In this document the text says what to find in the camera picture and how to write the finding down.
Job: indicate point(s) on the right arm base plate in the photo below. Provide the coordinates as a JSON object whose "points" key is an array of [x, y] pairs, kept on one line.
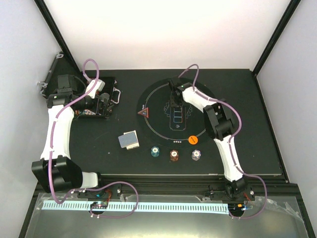
{"points": [[221, 193]]}

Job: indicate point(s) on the purple poker chip stack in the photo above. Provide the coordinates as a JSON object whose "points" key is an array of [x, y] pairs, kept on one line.
{"points": [[196, 154]]}

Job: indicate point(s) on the black poker chip case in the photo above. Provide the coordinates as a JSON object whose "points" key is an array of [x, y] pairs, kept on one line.
{"points": [[64, 84]]}

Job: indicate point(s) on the round black poker mat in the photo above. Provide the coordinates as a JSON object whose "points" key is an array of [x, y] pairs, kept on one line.
{"points": [[166, 126]]}

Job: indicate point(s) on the deck of playing cards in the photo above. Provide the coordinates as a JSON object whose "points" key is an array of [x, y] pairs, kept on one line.
{"points": [[128, 140]]}

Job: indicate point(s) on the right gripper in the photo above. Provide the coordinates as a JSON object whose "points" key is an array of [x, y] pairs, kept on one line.
{"points": [[173, 103]]}

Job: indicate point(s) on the red-brown poker chip stack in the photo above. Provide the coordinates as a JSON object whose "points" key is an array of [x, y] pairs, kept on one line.
{"points": [[174, 155]]}

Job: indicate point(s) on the chips row in case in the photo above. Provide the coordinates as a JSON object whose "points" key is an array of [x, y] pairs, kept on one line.
{"points": [[85, 113]]}

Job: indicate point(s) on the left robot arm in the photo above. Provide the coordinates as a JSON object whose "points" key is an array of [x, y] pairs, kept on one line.
{"points": [[55, 166]]}

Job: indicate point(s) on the orange round blind button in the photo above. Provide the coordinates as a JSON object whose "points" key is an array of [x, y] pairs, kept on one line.
{"points": [[193, 140]]}

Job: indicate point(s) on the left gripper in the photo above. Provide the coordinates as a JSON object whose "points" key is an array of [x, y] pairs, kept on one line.
{"points": [[102, 111]]}

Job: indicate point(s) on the teal poker chip stack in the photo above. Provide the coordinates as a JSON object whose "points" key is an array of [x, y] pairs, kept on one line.
{"points": [[155, 151]]}

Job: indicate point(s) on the clear dealer button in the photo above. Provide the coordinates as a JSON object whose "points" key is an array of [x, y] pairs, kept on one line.
{"points": [[104, 97]]}

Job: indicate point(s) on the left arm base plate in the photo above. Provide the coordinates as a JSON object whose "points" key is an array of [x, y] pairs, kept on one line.
{"points": [[112, 192]]}

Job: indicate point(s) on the red triangular all-in button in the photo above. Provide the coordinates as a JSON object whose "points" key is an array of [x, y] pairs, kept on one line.
{"points": [[144, 112]]}

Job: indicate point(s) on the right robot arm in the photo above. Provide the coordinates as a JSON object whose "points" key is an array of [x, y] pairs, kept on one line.
{"points": [[219, 125]]}

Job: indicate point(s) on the light blue slotted strip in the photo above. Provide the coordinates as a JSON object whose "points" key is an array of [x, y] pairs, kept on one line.
{"points": [[158, 207]]}

